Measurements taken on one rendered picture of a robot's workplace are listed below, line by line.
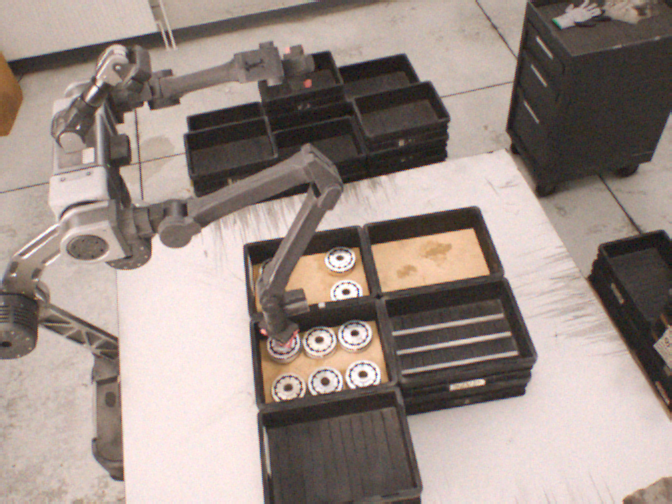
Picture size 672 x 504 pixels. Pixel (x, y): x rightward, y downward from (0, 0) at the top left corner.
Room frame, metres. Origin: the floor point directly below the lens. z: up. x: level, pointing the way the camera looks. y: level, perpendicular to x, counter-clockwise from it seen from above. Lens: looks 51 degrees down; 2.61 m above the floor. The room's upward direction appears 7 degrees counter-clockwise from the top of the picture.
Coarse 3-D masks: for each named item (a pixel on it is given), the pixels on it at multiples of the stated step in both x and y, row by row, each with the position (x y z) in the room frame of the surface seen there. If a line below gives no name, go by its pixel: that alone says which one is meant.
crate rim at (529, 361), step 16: (432, 288) 1.15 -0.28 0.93; (448, 288) 1.15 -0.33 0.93; (384, 304) 1.12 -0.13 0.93; (384, 320) 1.06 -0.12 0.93; (528, 336) 0.95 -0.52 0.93; (400, 368) 0.90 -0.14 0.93; (480, 368) 0.87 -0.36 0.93; (496, 368) 0.86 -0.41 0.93; (512, 368) 0.87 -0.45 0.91; (400, 384) 0.86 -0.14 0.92; (416, 384) 0.85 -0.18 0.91
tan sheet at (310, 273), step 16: (304, 256) 1.42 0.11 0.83; (320, 256) 1.41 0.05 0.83; (256, 272) 1.37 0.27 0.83; (304, 272) 1.35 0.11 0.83; (320, 272) 1.34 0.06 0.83; (352, 272) 1.33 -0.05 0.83; (256, 288) 1.31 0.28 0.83; (288, 288) 1.29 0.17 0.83; (304, 288) 1.28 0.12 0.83; (320, 288) 1.28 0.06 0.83; (256, 304) 1.24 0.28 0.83
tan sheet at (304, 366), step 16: (336, 336) 1.09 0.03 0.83; (304, 352) 1.04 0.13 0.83; (336, 352) 1.03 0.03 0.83; (368, 352) 1.02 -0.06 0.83; (272, 368) 1.00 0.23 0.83; (288, 368) 0.99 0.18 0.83; (304, 368) 0.99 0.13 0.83; (336, 368) 0.98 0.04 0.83; (384, 368) 0.96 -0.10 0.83; (272, 384) 0.95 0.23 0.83; (272, 400) 0.90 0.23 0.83
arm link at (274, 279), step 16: (336, 192) 1.09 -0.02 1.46; (304, 208) 1.12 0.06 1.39; (320, 208) 1.08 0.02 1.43; (304, 224) 1.10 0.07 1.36; (288, 240) 1.09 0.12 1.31; (304, 240) 1.09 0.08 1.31; (288, 256) 1.07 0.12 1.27; (272, 272) 1.06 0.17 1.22; (288, 272) 1.06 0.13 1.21; (272, 288) 1.04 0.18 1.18
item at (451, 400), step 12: (504, 384) 0.87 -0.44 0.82; (516, 384) 0.87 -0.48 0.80; (432, 396) 0.85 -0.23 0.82; (444, 396) 0.86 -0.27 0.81; (456, 396) 0.87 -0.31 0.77; (468, 396) 0.87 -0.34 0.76; (480, 396) 0.87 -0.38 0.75; (492, 396) 0.88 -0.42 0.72; (504, 396) 0.88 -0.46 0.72; (516, 396) 0.87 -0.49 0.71; (408, 408) 0.86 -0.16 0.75; (420, 408) 0.86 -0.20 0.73; (432, 408) 0.86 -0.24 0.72; (444, 408) 0.86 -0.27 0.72
